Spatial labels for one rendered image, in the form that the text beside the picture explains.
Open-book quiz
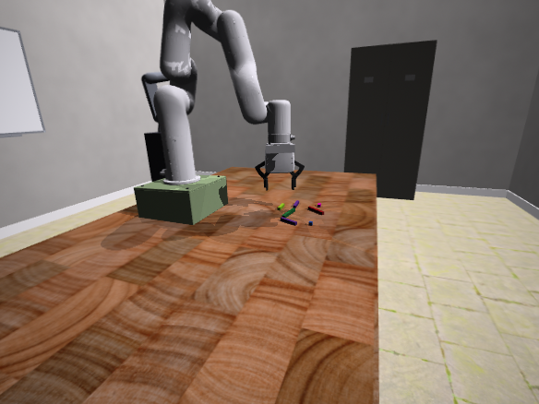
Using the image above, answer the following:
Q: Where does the red rod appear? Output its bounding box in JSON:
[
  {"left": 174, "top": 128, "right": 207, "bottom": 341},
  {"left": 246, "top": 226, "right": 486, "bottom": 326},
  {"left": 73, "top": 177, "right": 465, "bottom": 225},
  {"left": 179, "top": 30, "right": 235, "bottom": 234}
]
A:
[{"left": 308, "top": 207, "right": 324, "bottom": 215}]

